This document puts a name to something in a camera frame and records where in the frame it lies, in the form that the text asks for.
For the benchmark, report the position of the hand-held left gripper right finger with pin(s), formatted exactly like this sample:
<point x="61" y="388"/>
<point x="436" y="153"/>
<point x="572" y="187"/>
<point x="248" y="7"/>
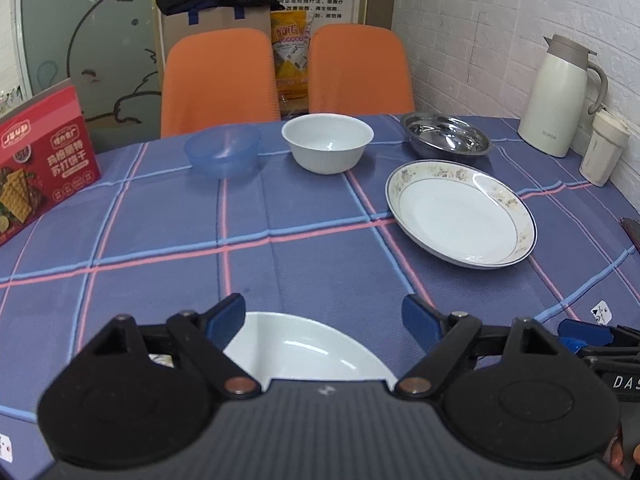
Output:
<point x="420" y="320"/>

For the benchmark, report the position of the cardboard box with black cloth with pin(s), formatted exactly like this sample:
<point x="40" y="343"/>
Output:
<point x="220" y="20"/>

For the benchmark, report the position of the blue plastic bowl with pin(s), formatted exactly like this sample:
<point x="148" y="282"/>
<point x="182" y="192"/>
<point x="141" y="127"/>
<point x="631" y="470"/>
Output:
<point x="220" y="157"/>

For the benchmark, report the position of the small white printed sticker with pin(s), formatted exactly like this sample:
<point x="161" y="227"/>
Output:
<point x="602" y="312"/>
<point x="6" y="447"/>

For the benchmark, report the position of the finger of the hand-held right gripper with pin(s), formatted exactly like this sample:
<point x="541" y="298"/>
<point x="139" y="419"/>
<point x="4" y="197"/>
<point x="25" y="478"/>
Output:
<point x="587" y="332"/>

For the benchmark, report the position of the floral rim plate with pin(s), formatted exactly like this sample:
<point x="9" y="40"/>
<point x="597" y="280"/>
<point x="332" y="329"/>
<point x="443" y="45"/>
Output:
<point x="455" y="215"/>

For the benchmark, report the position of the glass panel with cat drawing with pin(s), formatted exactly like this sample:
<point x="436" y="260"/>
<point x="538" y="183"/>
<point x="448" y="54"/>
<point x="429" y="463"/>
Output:
<point x="100" y="35"/>

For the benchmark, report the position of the white lidded cup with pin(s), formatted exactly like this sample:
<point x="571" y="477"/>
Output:
<point x="600" y="155"/>

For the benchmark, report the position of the yellow snack bag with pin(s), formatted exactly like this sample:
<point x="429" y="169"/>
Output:
<point x="292" y="60"/>

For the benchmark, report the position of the dark red object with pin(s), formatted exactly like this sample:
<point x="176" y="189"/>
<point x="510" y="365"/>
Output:
<point x="632" y="235"/>

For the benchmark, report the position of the orange chair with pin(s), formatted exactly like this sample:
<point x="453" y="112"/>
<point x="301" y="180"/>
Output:
<point x="360" y="70"/>
<point x="220" y="85"/>

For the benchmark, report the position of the red cracker box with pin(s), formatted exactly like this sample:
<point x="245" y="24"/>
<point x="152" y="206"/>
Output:
<point x="45" y="160"/>

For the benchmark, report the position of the blue checked tablecloth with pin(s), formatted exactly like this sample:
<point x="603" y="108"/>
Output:
<point x="310" y="270"/>

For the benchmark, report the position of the white thermos jug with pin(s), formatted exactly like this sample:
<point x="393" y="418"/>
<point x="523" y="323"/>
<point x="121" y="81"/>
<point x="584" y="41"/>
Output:
<point x="555" y="95"/>

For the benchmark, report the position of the person's right hand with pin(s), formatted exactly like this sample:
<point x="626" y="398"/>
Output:
<point x="616" y="455"/>

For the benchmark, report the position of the plain white plate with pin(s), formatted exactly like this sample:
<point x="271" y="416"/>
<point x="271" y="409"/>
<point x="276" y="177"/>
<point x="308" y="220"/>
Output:
<point x="300" y="350"/>

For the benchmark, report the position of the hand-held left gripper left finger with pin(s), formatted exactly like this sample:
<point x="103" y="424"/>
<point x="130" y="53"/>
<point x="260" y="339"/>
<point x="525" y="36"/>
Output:
<point x="226" y="316"/>

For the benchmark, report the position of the white ceramic bowl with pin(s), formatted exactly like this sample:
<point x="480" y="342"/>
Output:
<point x="325" y="157"/>

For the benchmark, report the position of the stainless steel bowl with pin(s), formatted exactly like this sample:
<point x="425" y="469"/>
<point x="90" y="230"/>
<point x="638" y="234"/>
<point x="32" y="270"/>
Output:
<point x="450" y="137"/>

